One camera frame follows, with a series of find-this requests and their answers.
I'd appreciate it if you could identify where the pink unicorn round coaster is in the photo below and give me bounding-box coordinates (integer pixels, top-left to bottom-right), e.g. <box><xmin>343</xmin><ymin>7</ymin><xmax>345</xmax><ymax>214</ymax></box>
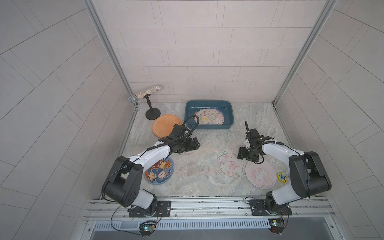
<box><xmin>245</xmin><ymin>162</ymin><xmax>277</xmax><ymax>190</ymax></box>

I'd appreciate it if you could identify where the white doodle flower coaster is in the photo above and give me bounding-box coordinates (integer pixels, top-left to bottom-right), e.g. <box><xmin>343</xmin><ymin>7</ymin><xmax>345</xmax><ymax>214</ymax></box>
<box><xmin>217</xmin><ymin>149</ymin><xmax>247</xmax><ymax>178</ymax></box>

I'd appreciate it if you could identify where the white butterfly doodle coaster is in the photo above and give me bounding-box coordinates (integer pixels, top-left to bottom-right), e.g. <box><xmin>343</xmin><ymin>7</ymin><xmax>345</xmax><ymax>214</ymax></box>
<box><xmin>195</xmin><ymin>108</ymin><xmax>225</xmax><ymax>125</ymax></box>

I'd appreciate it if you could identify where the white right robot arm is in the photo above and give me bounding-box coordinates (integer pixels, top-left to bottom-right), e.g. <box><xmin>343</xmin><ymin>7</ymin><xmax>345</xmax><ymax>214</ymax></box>
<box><xmin>238</xmin><ymin>129</ymin><xmax>332</xmax><ymax>216</ymax></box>

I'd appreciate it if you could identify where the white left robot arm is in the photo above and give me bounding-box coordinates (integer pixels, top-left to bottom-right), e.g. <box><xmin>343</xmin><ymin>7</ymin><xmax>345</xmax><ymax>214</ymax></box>
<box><xmin>101</xmin><ymin>123</ymin><xmax>201</xmax><ymax>210</ymax></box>

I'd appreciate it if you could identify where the teal plastic storage box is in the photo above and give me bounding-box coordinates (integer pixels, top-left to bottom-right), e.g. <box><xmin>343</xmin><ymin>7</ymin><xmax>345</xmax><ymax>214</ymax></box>
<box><xmin>185</xmin><ymin>100</ymin><xmax>235</xmax><ymax>130</ymax></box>

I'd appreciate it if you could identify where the orange round coaster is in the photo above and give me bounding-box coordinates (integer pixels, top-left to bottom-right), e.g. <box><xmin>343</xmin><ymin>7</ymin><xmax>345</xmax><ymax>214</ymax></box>
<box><xmin>152</xmin><ymin>115</ymin><xmax>182</xmax><ymax>138</ymax></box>

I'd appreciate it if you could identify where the blue toast cartoon coaster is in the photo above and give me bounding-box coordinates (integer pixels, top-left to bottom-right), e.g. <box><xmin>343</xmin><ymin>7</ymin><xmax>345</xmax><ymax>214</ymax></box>
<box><xmin>144</xmin><ymin>157</ymin><xmax>175</xmax><ymax>185</ymax></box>

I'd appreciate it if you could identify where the black microphone stand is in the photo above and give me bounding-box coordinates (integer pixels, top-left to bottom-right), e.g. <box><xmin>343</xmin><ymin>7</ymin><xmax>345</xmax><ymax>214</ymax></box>
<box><xmin>144</xmin><ymin>94</ymin><xmax>161</xmax><ymax>120</ymax></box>

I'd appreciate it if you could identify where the small yellow sticker coaster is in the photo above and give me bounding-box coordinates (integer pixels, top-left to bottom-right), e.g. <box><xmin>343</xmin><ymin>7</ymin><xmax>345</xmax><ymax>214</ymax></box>
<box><xmin>277</xmin><ymin>172</ymin><xmax>289</xmax><ymax>184</ymax></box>

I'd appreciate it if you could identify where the glitter microphone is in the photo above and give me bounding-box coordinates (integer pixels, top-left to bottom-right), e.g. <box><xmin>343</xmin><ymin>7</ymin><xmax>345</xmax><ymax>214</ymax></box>
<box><xmin>129</xmin><ymin>85</ymin><xmax>162</xmax><ymax>104</ymax></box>

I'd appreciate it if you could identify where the right green circuit board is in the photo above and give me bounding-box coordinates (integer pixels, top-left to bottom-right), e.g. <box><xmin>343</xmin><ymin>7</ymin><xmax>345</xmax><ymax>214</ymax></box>
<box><xmin>268</xmin><ymin>219</ymin><xmax>286</xmax><ymax>234</ymax></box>

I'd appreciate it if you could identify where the green circuit board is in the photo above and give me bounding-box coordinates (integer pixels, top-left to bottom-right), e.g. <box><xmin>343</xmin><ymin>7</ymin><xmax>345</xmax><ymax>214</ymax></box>
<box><xmin>268</xmin><ymin>219</ymin><xmax>286</xmax><ymax>234</ymax></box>
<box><xmin>139</xmin><ymin>221</ymin><xmax>157</xmax><ymax>237</ymax></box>

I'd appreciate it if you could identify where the left green circuit board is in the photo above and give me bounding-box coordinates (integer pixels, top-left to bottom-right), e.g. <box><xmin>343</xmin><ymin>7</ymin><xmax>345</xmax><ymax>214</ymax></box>
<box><xmin>139</xmin><ymin>221</ymin><xmax>157</xmax><ymax>237</ymax></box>

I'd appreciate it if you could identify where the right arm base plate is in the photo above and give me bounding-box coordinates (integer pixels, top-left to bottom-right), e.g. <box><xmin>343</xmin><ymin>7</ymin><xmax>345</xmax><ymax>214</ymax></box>
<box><xmin>248</xmin><ymin>198</ymin><xmax>292</xmax><ymax>216</ymax></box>

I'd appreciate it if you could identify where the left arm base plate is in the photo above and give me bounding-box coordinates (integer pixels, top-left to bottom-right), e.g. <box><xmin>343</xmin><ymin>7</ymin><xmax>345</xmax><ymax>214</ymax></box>
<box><xmin>128</xmin><ymin>201</ymin><xmax>172</xmax><ymax>218</ymax></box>

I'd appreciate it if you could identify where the aluminium front rail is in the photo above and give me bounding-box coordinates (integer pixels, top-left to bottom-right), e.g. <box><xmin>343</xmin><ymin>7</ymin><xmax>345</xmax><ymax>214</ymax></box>
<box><xmin>80</xmin><ymin>197</ymin><xmax>338</xmax><ymax>232</ymax></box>

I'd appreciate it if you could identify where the left aluminium corner post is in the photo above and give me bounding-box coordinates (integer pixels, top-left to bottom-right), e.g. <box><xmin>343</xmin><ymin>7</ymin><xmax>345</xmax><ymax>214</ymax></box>
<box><xmin>83</xmin><ymin>0</ymin><xmax>133</xmax><ymax>96</ymax></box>

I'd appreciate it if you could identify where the aluminium corner frame post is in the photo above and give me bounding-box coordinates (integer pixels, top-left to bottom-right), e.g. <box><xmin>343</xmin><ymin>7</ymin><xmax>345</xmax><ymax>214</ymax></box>
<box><xmin>272</xmin><ymin>0</ymin><xmax>338</xmax><ymax>107</ymax></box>

